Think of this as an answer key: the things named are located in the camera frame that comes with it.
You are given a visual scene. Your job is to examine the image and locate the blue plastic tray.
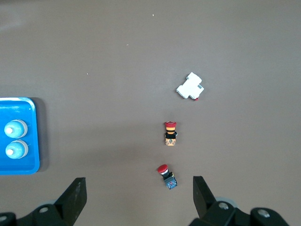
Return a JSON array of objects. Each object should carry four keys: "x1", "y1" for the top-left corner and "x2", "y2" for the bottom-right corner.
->
[{"x1": 0, "y1": 97, "x2": 40, "y2": 175}]

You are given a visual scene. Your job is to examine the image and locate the red emergency button orange base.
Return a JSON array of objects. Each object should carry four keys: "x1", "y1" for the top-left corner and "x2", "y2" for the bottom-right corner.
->
[{"x1": 164, "y1": 121, "x2": 178, "y2": 147}]

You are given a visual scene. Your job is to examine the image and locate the brown table mat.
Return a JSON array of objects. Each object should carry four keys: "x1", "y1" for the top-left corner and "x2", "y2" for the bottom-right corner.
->
[{"x1": 0, "y1": 0, "x2": 301, "y2": 226}]

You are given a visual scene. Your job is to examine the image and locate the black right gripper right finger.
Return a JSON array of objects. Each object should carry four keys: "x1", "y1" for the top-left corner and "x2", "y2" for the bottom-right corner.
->
[{"x1": 189, "y1": 176, "x2": 253, "y2": 226}]

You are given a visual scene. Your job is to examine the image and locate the red push button black base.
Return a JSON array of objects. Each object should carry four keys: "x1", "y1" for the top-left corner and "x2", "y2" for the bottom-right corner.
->
[{"x1": 157, "y1": 164, "x2": 178, "y2": 190}]

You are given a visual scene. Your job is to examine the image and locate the white circuit breaker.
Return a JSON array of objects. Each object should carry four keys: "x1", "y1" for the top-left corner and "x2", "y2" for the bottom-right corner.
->
[{"x1": 175, "y1": 72, "x2": 205, "y2": 101}]

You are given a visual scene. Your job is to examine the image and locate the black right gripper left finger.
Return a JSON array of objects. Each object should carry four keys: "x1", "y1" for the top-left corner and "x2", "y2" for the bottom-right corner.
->
[{"x1": 17, "y1": 178, "x2": 87, "y2": 226}]

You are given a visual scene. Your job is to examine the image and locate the blue desk bell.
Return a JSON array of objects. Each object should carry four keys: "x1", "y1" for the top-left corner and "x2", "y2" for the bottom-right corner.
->
[
  {"x1": 5, "y1": 140, "x2": 29, "y2": 160},
  {"x1": 4, "y1": 119, "x2": 28, "y2": 139}
]

